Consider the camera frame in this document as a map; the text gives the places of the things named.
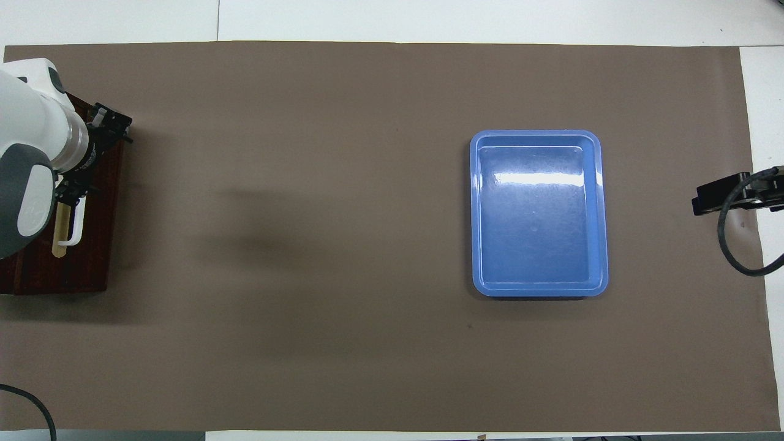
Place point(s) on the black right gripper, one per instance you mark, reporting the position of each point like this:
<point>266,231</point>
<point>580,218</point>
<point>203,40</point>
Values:
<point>765,195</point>

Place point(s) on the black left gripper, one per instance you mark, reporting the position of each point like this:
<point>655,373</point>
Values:
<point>95,153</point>

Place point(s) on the dark wooden drawer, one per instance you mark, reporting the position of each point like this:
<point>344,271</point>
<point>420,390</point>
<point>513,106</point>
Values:
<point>92,245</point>

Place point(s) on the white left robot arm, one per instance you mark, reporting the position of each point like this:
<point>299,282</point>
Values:
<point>30,122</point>

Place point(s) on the dark wooden drawer cabinet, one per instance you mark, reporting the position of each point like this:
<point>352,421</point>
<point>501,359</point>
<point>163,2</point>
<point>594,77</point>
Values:
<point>15,278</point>

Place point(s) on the blue plastic tray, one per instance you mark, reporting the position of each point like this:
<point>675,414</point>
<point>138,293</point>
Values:
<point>539,245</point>

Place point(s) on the brown paper table mat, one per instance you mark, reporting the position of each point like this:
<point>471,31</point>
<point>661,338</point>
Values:
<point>367,275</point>

